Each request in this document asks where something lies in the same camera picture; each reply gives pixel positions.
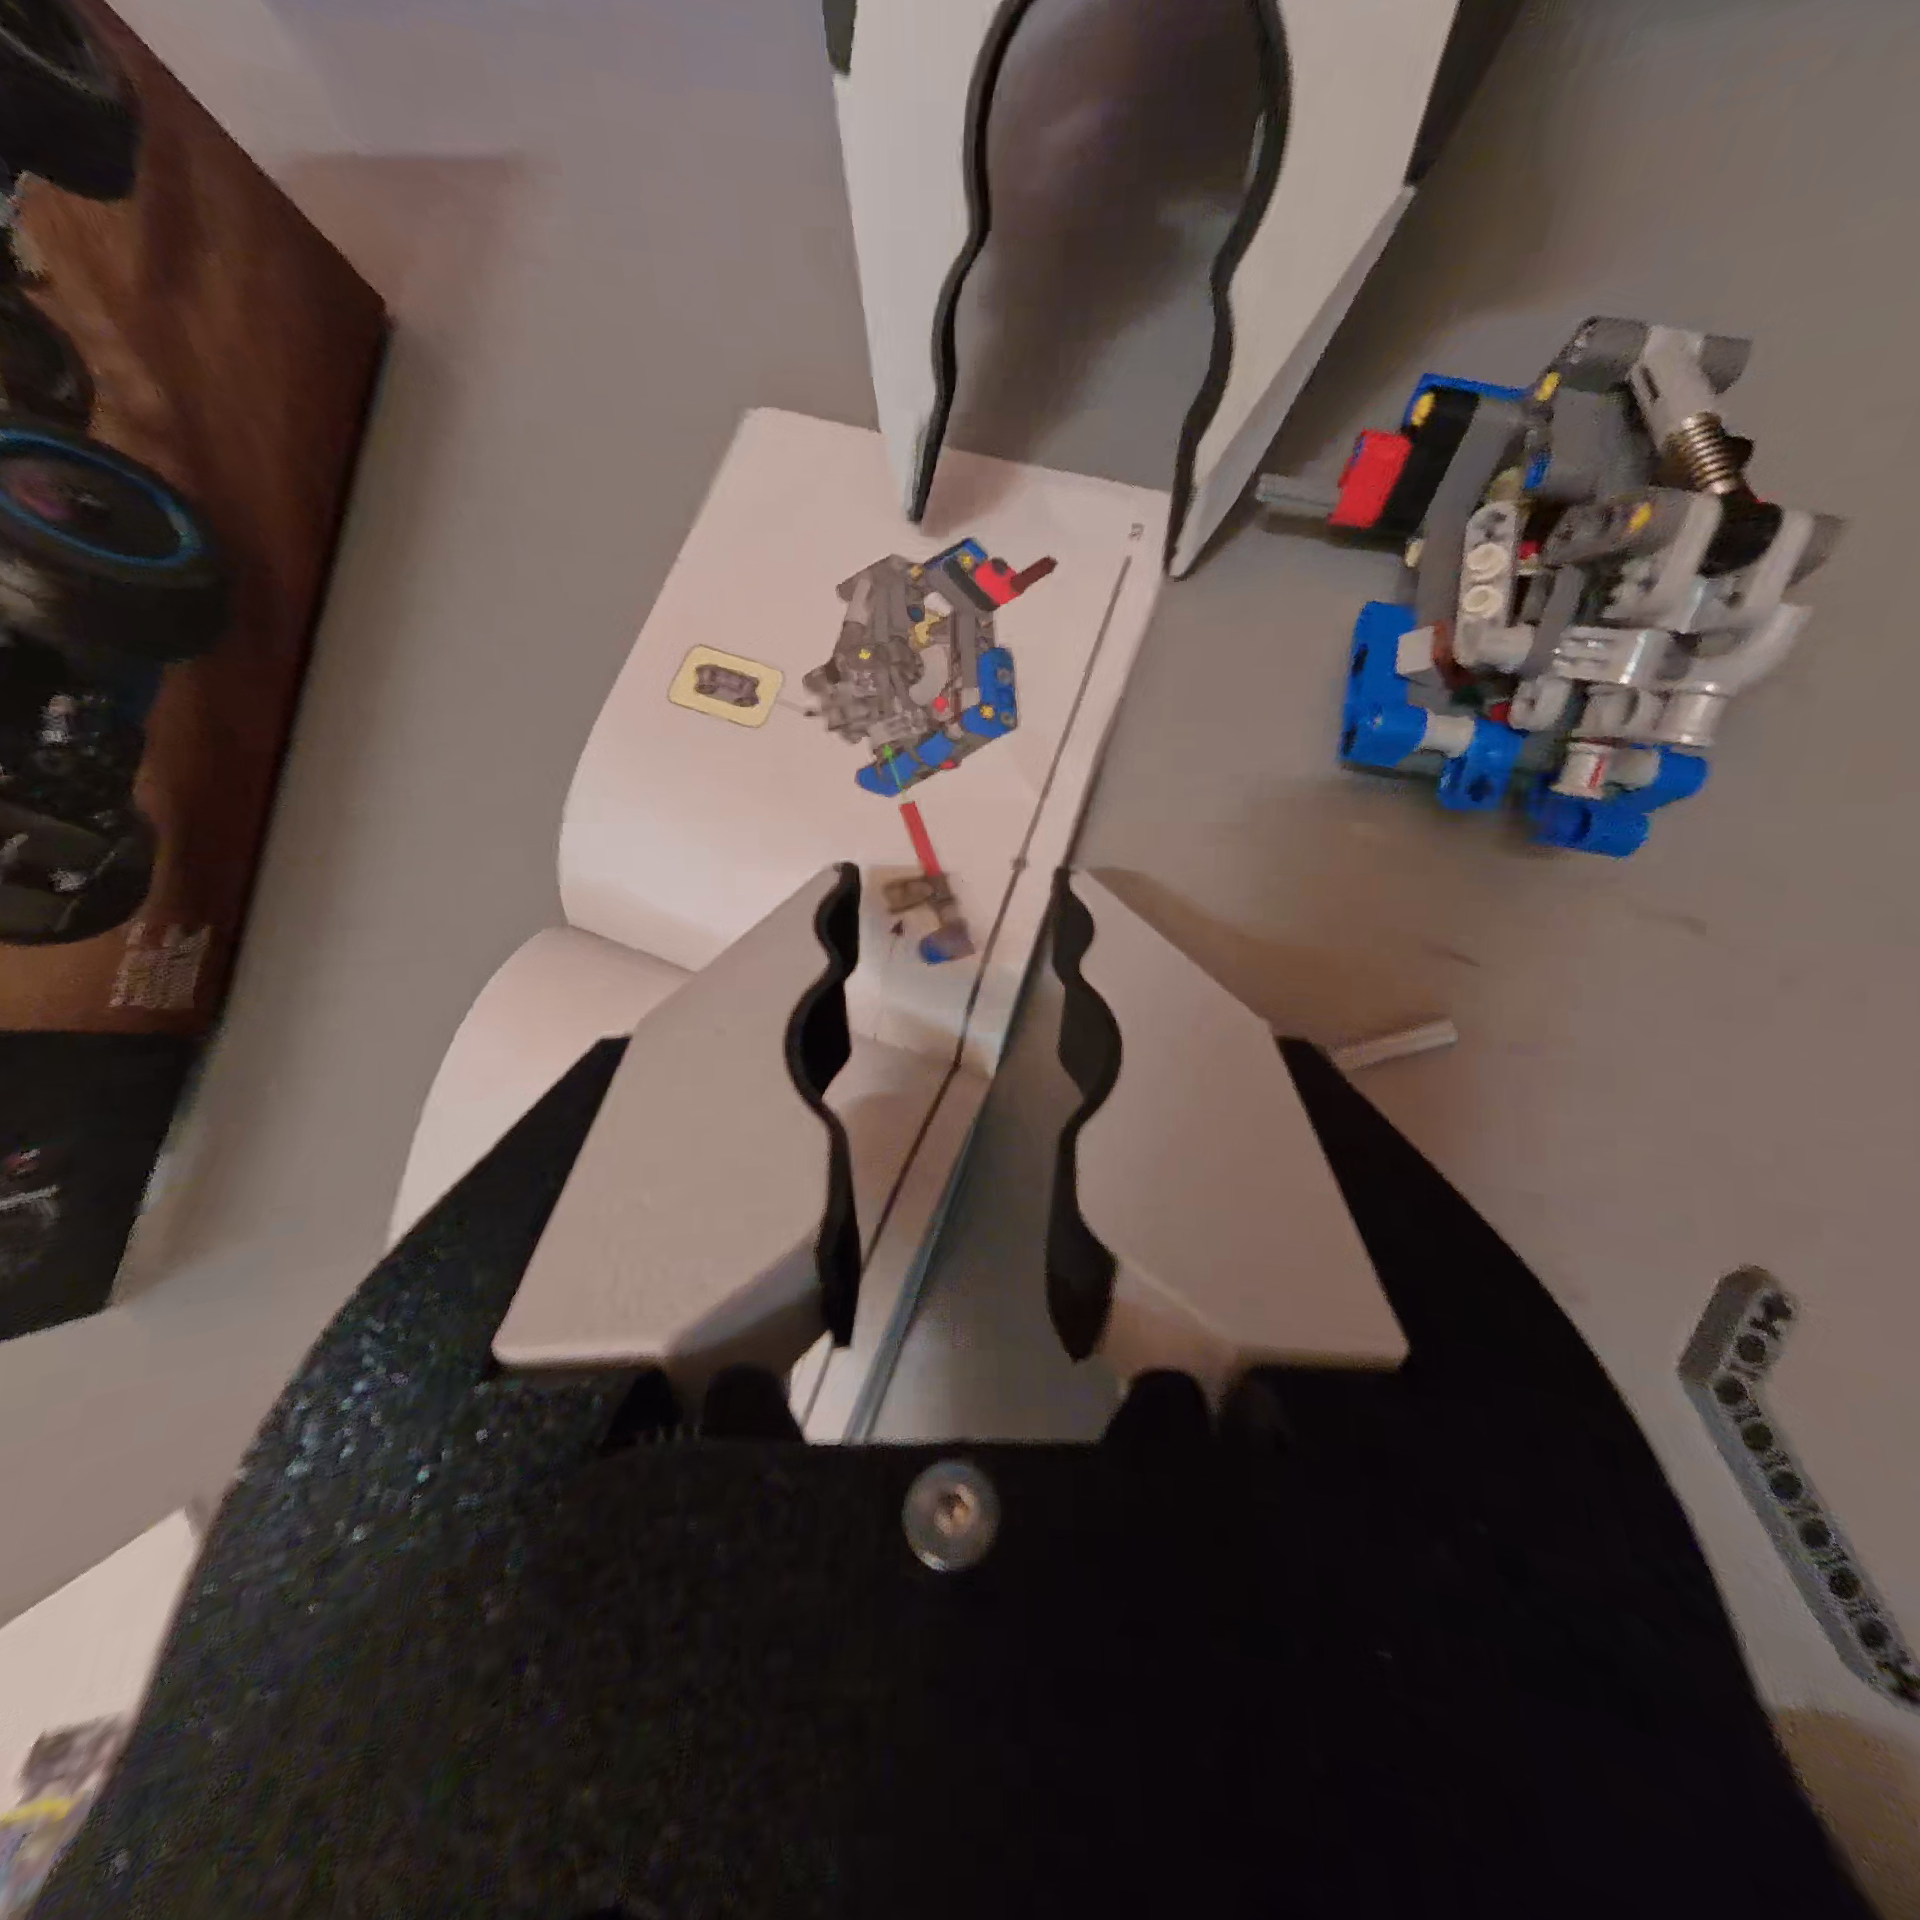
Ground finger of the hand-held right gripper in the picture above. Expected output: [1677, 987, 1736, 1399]
[829, 0, 1038, 527]
[1161, 0, 1468, 582]

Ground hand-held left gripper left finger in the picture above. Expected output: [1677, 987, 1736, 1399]
[488, 862, 865, 1403]

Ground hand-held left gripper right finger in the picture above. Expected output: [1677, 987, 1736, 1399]
[1045, 865, 1415, 1403]

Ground lego instruction booklet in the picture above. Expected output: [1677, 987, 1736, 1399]
[0, 405, 1175, 1727]

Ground partly built lego vehicle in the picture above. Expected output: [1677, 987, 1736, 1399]
[1256, 315, 1849, 862]

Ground dark grey lego L beam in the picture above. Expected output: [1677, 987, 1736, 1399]
[1676, 1267, 1920, 1707]

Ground lego set box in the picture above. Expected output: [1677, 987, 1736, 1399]
[0, 0, 396, 1340]

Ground lego sticker sheet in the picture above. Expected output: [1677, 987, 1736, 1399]
[0, 1714, 135, 1914]

